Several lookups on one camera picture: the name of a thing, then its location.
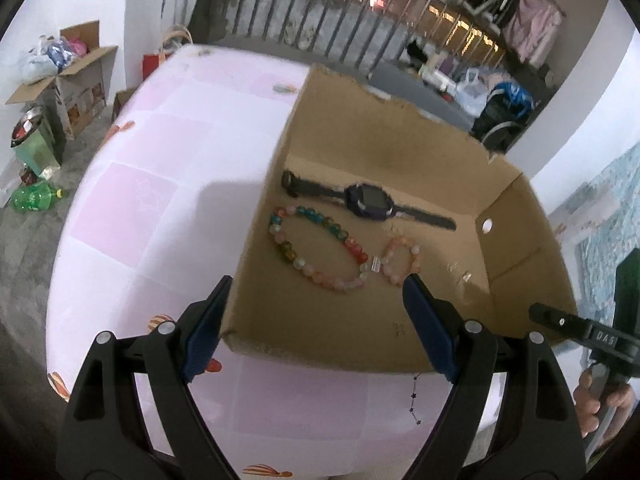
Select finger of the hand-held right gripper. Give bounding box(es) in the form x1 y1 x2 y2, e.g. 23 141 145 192
529 302 596 346

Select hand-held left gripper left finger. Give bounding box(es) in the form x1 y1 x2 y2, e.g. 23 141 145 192
55 275 238 480

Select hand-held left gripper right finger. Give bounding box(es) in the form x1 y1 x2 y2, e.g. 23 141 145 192
402 272 587 480

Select small pink bead bracelet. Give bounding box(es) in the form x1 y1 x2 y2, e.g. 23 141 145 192
382 235 422 287

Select multicolour bead bracelet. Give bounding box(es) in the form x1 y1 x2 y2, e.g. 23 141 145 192
267 204 385 293

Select dark purple wrist watch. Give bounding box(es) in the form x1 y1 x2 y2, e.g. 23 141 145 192
281 169 457 232

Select person's right hand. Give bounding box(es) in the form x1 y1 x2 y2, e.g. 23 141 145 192
572 367 638 438

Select teal patterned cloth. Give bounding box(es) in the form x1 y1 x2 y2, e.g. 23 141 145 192
575 142 640 321

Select pink checked tablecloth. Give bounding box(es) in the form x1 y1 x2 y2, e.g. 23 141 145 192
45 44 588 480

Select black wheeled cart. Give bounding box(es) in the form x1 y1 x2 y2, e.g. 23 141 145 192
470 95 538 153

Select green plastic bottle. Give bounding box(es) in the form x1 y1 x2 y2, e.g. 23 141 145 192
10 182 68 213

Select blue plastic bag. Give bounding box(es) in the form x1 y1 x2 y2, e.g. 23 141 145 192
487 82 535 111

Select white plastic bag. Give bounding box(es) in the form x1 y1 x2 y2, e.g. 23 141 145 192
454 67 488 116

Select grey cabinet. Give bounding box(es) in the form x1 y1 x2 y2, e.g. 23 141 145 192
367 60 476 133

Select green box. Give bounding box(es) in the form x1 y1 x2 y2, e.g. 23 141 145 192
15 130 62 180

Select small cardboard floor box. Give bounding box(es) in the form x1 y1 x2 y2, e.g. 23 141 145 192
111 89 135 122

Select large cardboard floor box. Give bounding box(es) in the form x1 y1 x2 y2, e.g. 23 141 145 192
6 20 119 141

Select red and silver packet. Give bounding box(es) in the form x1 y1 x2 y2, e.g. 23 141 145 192
10 106 45 148

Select red gift bag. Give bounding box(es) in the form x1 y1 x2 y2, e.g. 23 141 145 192
142 25 193 81

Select hanging pale pink garment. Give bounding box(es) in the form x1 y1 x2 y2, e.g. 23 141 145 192
502 0 563 63

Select blue and white plastic bags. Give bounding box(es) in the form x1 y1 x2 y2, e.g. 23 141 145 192
20 35 66 83

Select metal balcony railing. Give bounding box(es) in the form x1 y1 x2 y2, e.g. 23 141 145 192
200 0 506 76

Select purple star chain necklace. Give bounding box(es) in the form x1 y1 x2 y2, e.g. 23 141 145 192
409 373 422 430

